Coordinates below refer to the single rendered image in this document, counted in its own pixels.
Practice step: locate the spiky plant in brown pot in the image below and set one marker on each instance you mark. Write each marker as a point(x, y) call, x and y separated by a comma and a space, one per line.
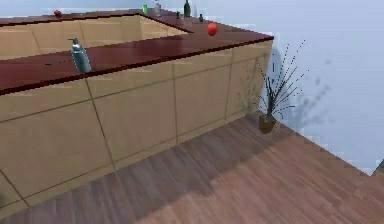
point(270, 110)

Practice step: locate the small dark shaker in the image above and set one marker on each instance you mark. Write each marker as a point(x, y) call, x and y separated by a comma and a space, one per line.
point(178, 15)
point(201, 18)

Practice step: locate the clear glass bottle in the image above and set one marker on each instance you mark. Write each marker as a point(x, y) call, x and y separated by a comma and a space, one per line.
point(157, 8)

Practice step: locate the tan counter with maroon top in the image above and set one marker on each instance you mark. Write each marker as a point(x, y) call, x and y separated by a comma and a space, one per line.
point(140, 110)

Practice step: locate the dark green bottle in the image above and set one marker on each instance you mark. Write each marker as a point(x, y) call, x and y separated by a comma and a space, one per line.
point(187, 9)

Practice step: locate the grey spray bottle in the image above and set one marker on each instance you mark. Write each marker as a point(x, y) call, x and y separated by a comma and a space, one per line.
point(80, 58)

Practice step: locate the small dark red apple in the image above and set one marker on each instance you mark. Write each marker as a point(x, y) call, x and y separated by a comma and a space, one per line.
point(57, 13)

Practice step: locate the green cup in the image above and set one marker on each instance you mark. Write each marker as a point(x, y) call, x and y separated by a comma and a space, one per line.
point(144, 9)

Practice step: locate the red ball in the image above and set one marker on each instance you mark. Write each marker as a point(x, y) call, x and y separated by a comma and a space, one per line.
point(212, 29)

